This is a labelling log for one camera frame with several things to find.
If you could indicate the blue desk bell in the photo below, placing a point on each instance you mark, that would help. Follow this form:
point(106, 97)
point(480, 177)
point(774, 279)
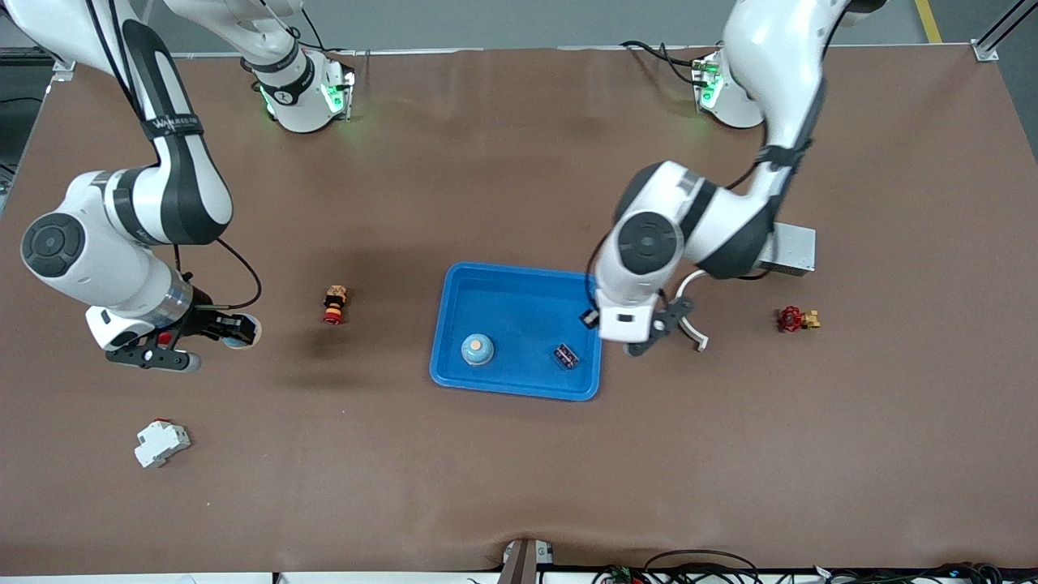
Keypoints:
point(242, 345)
point(478, 349)

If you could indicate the black capacitor block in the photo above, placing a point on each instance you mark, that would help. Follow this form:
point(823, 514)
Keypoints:
point(566, 356)

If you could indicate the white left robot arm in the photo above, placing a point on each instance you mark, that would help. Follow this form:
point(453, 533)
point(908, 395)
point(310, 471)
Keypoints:
point(770, 65)

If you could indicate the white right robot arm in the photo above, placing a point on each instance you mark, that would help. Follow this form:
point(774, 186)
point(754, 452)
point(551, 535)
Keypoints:
point(97, 268)

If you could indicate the blue plastic tray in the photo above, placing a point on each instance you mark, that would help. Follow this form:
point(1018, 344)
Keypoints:
point(519, 324)

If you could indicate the white curved plastic clamp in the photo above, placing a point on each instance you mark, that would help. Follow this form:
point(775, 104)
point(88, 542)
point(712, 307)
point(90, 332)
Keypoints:
point(699, 341)

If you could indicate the red yellow push button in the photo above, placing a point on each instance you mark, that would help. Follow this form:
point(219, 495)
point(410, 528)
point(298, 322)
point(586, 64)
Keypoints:
point(334, 307)

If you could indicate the white circuit breaker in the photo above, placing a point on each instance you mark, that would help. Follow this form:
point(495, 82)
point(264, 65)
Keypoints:
point(160, 444)

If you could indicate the grey metal box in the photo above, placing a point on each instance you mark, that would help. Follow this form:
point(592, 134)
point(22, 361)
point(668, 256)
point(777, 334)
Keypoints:
point(795, 251)

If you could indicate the brown table cover mat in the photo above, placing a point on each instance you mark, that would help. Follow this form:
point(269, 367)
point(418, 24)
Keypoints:
point(519, 487)

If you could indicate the grey mount bracket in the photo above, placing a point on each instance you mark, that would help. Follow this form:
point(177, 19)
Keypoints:
point(519, 564)

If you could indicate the aluminium frame profile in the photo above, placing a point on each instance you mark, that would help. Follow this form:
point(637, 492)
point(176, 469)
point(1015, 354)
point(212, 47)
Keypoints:
point(985, 50)
point(63, 71)

